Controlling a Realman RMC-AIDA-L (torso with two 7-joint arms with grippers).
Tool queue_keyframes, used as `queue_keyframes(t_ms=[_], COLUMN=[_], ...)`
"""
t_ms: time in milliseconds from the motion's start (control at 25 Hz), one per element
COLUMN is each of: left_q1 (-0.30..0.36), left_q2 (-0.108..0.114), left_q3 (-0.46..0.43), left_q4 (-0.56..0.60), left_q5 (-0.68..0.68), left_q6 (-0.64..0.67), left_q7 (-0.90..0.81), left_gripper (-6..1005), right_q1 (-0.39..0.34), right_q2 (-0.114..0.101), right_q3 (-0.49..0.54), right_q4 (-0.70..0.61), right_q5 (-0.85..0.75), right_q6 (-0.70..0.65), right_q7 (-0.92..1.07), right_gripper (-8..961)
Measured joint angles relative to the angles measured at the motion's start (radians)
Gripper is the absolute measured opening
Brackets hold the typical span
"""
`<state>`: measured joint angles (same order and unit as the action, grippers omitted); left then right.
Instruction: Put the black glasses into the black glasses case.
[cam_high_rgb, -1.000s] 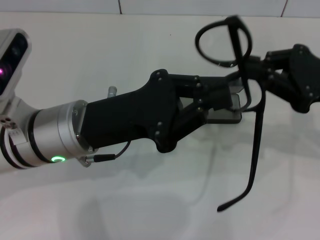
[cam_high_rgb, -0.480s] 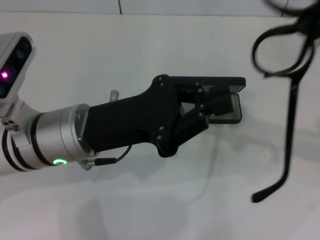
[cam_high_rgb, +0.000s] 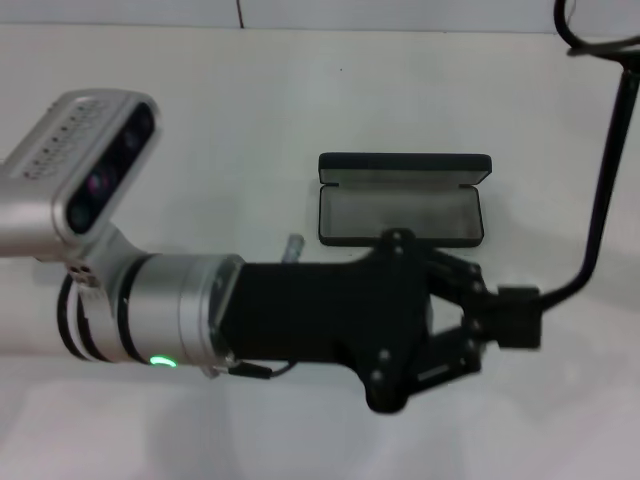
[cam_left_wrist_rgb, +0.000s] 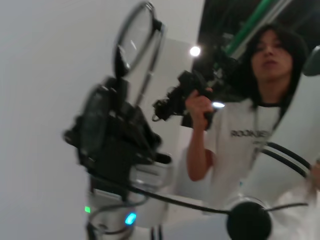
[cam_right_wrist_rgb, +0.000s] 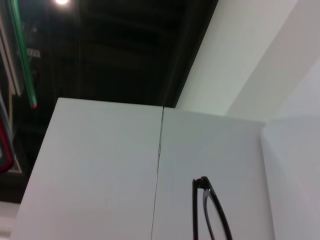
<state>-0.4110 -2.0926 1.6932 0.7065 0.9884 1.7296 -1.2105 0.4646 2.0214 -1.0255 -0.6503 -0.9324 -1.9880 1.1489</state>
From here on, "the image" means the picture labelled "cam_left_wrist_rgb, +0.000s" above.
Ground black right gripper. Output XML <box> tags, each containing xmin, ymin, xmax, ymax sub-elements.
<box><xmin>62</xmin><ymin>45</ymin><xmax>165</xmax><ymax>198</ymax></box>

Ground black glasses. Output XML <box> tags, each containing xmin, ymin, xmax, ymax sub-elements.
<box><xmin>113</xmin><ymin>1</ymin><xmax>168</xmax><ymax>106</ymax></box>

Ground black handheld controller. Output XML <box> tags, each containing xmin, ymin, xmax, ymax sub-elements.
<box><xmin>151</xmin><ymin>48</ymin><xmax>242</xmax><ymax>131</ymax></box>

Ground person's forearm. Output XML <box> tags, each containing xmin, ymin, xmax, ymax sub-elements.
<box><xmin>186</xmin><ymin>117</ymin><xmax>216</xmax><ymax>183</ymax></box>

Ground person's hand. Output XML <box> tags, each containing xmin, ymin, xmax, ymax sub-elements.
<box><xmin>184</xmin><ymin>86</ymin><xmax>215</xmax><ymax>125</ymax></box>

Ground round ceiling lamp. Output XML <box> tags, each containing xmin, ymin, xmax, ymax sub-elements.
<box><xmin>189</xmin><ymin>45</ymin><xmax>202</xmax><ymax>58</ymax></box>

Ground green beam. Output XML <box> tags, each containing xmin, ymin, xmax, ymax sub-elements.
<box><xmin>228</xmin><ymin>0</ymin><xmax>285</xmax><ymax>53</ymax></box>

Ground person in white shirt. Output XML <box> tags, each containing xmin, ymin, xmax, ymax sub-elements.
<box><xmin>184</xmin><ymin>22</ymin><xmax>311</xmax><ymax>198</ymax></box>

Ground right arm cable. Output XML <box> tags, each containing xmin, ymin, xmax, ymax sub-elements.
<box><xmin>86</xmin><ymin>171</ymin><xmax>310</xmax><ymax>237</ymax></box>

